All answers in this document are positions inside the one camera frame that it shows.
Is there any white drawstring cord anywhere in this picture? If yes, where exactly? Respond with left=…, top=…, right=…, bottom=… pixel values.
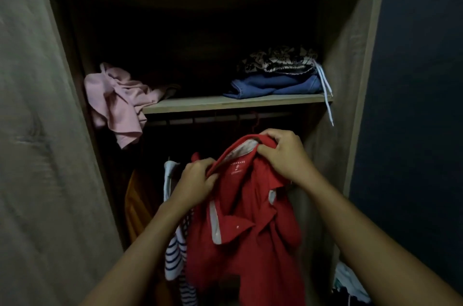
left=313, top=60, right=335, bottom=127

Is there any wooden wardrobe shelf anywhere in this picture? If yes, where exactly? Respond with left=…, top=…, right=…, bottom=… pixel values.
left=142, top=93, right=333, bottom=115

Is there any person's right forearm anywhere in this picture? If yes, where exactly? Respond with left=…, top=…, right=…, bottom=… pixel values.
left=301, top=169, right=463, bottom=306

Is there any person's left forearm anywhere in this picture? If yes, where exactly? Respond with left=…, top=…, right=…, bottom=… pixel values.
left=80, top=200, right=191, bottom=306

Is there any blue folded garment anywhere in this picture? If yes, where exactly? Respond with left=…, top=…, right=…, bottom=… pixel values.
left=223, top=74, right=323, bottom=100

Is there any orange hanging garment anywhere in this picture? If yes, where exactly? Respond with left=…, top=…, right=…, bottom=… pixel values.
left=124, top=169, right=160, bottom=243

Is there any person's left hand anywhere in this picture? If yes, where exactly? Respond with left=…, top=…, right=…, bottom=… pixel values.
left=167, top=158, right=220, bottom=212

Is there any person's right hand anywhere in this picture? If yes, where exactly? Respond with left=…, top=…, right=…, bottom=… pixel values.
left=257, top=128, right=320, bottom=186

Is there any pink crumpled garment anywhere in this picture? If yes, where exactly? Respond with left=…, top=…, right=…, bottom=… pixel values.
left=84, top=62, right=180, bottom=149

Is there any wardrobe hanging rail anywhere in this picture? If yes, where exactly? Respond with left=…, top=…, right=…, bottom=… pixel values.
left=145, top=112, right=293, bottom=127

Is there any white cloth pile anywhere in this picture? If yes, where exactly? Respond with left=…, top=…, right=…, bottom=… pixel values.
left=332, top=261, right=373, bottom=306

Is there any red polo shirt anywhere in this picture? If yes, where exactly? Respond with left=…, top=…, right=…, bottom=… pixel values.
left=185, top=134, right=307, bottom=306

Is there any wooden wardrobe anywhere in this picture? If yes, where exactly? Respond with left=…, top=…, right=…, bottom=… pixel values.
left=0, top=0, right=390, bottom=306

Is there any wardrobe sliding door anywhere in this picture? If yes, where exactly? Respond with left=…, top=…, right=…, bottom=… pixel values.
left=0, top=0, right=125, bottom=306

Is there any navy striped white shirt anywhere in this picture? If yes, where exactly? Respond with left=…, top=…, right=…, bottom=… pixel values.
left=163, top=160, right=199, bottom=306

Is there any black and white patterned garment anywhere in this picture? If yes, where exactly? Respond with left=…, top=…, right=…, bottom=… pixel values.
left=237, top=46, right=320, bottom=76

